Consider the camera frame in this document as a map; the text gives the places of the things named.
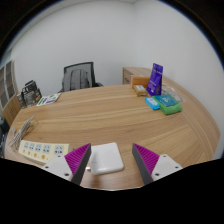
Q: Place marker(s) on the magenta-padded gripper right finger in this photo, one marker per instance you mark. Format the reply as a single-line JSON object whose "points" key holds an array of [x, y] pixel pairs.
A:
{"points": [[164, 165]]}

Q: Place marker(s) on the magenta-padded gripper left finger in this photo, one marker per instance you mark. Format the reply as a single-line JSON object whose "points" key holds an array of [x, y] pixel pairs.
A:
{"points": [[59, 164]]}

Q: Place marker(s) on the white charger block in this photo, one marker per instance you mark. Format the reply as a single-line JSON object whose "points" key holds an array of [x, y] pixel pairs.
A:
{"points": [[106, 158]]}

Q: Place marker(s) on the cream power strip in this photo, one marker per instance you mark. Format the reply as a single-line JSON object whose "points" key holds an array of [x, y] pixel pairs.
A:
{"points": [[40, 151]]}

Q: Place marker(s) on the black sofa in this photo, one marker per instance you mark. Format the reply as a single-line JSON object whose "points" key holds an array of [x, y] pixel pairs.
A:
{"points": [[3, 140]]}

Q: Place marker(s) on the small blue box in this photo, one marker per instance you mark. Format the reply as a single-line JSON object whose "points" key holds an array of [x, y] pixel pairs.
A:
{"points": [[152, 103]]}

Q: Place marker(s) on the teal flat box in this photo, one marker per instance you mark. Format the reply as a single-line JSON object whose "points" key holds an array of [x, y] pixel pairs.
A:
{"points": [[166, 100]]}

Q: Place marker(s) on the white green printed leaflet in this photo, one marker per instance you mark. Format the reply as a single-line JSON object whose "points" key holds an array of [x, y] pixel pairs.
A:
{"points": [[48, 99]]}

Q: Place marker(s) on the clear plastic bag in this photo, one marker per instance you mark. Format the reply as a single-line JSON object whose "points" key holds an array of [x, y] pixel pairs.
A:
{"points": [[175, 95]]}

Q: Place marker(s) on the wooden glass-door cabinet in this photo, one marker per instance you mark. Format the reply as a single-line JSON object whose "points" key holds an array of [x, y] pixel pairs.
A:
{"points": [[10, 106]]}

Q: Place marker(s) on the small yellow packet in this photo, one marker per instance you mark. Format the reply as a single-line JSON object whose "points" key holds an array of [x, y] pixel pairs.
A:
{"points": [[140, 90]]}

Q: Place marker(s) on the grey backpack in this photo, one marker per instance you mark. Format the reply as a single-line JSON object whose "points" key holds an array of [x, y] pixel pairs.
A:
{"points": [[76, 80]]}

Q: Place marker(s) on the purple standing pouch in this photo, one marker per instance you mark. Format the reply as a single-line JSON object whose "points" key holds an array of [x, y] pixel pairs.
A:
{"points": [[155, 80]]}

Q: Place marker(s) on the orange box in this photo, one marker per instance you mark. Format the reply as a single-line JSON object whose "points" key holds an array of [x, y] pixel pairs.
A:
{"points": [[139, 80]]}

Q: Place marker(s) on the low wooden side cabinet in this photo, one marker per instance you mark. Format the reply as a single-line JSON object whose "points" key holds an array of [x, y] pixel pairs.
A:
{"points": [[133, 71]]}

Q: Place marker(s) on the black mesh office chair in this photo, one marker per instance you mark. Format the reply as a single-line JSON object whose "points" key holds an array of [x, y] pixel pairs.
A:
{"points": [[95, 71]]}

